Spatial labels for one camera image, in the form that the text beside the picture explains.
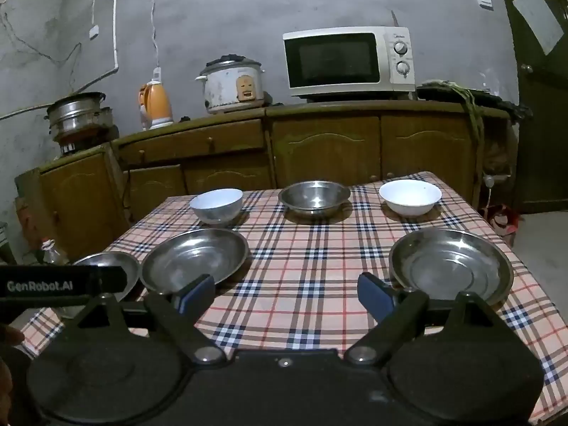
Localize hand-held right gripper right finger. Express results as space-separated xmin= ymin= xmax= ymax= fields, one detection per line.
xmin=344 ymin=272 xmax=504 ymax=365

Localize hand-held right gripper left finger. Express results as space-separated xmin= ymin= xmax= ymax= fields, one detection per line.
xmin=64 ymin=274 xmax=229 ymax=365

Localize large steel plate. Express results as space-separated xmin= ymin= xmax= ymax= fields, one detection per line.
xmin=140 ymin=228 xmax=250 ymax=296
xmin=389 ymin=228 xmax=514 ymax=307

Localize small white bowl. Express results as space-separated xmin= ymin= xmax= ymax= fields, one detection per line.
xmin=190 ymin=189 xmax=244 ymax=225

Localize large white bowl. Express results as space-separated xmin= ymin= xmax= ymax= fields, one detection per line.
xmin=379 ymin=180 xmax=443 ymax=218

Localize steel bowl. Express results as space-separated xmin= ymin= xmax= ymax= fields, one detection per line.
xmin=279 ymin=181 xmax=351 ymax=219

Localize person's left hand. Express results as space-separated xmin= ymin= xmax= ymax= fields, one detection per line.
xmin=0 ymin=324 xmax=26 ymax=348

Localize plaid tablecloth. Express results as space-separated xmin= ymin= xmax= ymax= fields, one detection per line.
xmin=20 ymin=171 xmax=557 ymax=422

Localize small steel plate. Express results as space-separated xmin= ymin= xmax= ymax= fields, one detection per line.
xmin=71 ymin=252 xmax=141 ymax=302

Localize red bag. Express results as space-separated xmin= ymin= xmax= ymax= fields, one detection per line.
xmin=488 ymin=204 xmax=518 ymax=247

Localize gas stove burner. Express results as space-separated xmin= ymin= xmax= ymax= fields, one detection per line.
xmin=55 ymin=126 xmax=120 ymax=156

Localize brown wooden cabinet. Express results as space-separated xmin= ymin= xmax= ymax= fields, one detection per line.
xmin=15 ymin=98 xmax=518 ymax=258

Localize stacked steel pots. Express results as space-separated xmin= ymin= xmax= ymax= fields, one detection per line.
xmin=45 ymin=92 xmax=115 ymax=136

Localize orange electric kettle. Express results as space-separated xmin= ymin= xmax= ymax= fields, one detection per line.
xmin=138 ymin=80 xmax=174 ymax=130

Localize white rice cooker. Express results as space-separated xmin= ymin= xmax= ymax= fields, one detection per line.
xmin=195 ymin=54 xmax=264 ymax=115

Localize dark flat tray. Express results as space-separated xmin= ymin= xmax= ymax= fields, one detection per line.
xmin=417 ymin=81 xmax=531 ymax=118

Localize white microwave oven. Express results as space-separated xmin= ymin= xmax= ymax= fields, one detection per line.
xmin=283 ymin=27 xmax=416 ymax=98

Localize dark green door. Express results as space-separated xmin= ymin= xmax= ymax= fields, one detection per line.
xmin=492 ymin=0 xmax=568 ymax=214

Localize white paper sheet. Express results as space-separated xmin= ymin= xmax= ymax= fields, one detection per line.
xmin=512 ymin=0 xmax=564 ymax=54

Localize green cloth strap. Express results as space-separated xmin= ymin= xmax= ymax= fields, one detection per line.
xmin=444 ymin=82 xmax=484 ymax=152

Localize white wall cable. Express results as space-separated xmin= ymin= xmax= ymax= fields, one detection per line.
xmin=0 ymin=0 xmax=121 ymax=120

